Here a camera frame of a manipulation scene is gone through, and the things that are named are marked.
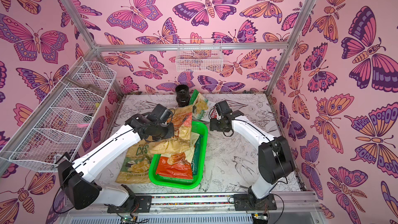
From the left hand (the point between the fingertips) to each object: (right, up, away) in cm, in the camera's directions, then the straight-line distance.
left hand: (176, 132), depth 78 cm
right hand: (+19, +1, +11) cm, 22 cm away
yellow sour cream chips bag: (-24, -21, +7) cm, 32 cm away
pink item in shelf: (-43, +4, -5) cm, 44 cm away
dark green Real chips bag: (+10, -18, +6) cm, 22 cm away
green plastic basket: (+10, +1, +15) cm, 18 cm away
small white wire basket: (+11, +45, +17) cm, 49 cm away
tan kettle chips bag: (+3, -4, -2) cm, 5 cm away
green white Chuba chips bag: (+12, +13, +32) cm, 37 cm away
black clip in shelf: (-44, -7, -13) cm, 46 cm away
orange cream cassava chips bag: (-1, -18, +4) cm, 18 cm away
